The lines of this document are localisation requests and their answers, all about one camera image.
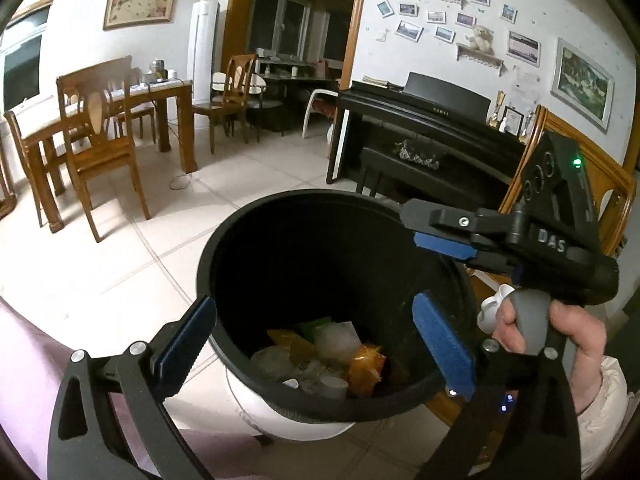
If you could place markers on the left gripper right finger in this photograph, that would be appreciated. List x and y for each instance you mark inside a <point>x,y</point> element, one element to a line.
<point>519,419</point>

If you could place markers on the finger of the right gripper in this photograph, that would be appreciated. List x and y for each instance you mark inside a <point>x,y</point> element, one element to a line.
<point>451,222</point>
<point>473,258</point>

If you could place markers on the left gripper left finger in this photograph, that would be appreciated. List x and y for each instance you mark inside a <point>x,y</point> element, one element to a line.
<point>86,438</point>

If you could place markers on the white plastic bag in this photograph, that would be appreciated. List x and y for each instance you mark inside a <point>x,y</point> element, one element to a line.
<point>337,342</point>

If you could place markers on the orange snack bag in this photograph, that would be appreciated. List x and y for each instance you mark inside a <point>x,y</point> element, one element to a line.
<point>364,371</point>

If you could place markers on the beige paper bag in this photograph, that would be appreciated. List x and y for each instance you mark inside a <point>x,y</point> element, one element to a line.
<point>299,349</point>

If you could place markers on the right cream sleeve forearm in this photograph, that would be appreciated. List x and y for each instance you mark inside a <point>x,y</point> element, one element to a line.
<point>599,424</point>

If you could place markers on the black trash bin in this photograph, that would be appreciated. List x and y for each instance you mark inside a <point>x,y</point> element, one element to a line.
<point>293,259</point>

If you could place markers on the right hand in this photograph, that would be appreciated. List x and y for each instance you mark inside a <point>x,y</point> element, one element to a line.
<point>587,333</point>

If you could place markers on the purple tablecloth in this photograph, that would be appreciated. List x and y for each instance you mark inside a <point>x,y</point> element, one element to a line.
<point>32,367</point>

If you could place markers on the black piano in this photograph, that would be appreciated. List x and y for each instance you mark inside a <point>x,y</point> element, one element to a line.
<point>428,139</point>

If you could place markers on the wooden dining table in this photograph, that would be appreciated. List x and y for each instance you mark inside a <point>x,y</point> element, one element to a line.
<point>43,151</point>

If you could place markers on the white standing air conditioner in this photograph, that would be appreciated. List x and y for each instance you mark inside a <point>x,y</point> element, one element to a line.
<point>200,53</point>

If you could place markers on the wooden dining chair front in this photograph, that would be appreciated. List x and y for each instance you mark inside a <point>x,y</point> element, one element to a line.
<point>87,100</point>

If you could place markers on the framed wall picture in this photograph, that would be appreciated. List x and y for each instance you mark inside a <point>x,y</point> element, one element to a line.
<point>127,13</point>

